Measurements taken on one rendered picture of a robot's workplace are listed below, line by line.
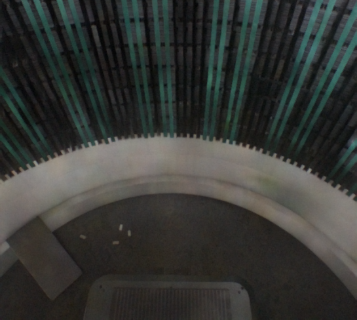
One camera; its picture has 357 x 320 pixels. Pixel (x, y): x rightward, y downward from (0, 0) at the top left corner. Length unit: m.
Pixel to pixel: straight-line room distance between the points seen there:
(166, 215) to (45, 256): 0.54
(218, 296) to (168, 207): 0.55
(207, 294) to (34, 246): 0.74
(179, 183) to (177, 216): 0.16
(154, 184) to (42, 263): 0.57
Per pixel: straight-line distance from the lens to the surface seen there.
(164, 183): 1.30
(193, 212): 1.34
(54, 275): 1.31
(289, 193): 1.21
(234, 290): 0.95
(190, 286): 0.94
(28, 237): 1.32
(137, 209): 1.37
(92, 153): 0.98
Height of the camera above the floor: 1.22
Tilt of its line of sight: 50 degrees down
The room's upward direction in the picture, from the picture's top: 1 degrees counter-clockwise
